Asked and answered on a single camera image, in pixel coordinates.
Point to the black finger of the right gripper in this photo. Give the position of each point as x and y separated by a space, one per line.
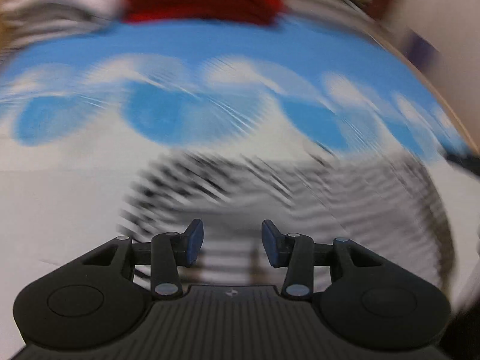
462 158

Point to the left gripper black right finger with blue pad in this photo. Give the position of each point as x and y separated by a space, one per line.
279 247

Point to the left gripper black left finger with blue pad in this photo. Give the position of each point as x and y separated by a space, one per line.
178 249

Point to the black white striped hooded garment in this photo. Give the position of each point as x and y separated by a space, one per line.
388 204

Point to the purple box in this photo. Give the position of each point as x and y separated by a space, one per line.
421 53

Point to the blue white patterned bedsheet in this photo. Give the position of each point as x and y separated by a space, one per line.
82 117

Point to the white folded quilt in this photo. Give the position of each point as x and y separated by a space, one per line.
25 22

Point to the wooden bed frame edge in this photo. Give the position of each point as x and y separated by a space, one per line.
424 76

